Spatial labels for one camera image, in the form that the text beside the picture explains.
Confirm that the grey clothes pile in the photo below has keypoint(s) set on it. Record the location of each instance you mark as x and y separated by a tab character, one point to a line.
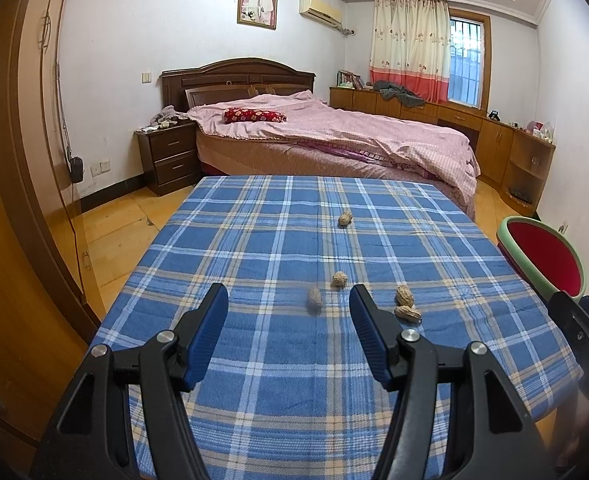
399	94

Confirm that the dark wooden nightstand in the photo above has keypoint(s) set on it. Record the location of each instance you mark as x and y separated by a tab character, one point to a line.
172	157

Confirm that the peanut in shell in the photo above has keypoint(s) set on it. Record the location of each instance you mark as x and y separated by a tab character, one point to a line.
408	313
339	279
315	301
345	218
405	295

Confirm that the row of books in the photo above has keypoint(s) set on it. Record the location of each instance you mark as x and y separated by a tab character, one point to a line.
351	80

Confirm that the pink quilt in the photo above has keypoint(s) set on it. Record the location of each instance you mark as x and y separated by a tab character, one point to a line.
354	140

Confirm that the wooden wardrobe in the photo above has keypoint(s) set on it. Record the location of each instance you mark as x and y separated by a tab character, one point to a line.
14	160

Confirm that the red bin with green rim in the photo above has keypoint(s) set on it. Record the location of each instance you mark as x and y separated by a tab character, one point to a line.
544	255

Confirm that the barred window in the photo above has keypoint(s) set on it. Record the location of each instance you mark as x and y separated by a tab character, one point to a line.
467	60

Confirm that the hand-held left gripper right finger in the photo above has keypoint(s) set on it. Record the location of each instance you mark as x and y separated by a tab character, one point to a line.
372	340

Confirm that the blue plaid tablecloth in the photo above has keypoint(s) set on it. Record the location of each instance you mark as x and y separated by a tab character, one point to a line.
274	250

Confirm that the dark wooden bed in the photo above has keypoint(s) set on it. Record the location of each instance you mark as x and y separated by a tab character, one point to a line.
234	72

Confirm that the red floral pillow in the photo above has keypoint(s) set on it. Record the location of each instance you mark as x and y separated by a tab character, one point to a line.
254	115

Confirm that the white air conditioner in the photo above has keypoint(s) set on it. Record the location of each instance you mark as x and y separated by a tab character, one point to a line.
321	11

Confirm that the cream and red curtain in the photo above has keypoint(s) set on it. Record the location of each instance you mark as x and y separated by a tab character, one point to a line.
409	45

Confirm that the clutter of cloths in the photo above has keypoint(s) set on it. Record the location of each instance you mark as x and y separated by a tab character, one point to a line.
167	117

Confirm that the framed wedding photo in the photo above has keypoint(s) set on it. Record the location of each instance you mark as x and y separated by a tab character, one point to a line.
257	1

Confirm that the white light switch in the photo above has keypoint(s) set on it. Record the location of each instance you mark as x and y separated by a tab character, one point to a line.
146	78

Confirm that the white wall outlet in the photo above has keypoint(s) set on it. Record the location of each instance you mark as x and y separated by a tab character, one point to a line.
100	167

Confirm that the small white pink containers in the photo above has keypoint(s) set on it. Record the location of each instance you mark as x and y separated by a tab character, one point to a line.
542	129

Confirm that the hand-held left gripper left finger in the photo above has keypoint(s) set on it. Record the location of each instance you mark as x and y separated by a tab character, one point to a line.
204	340

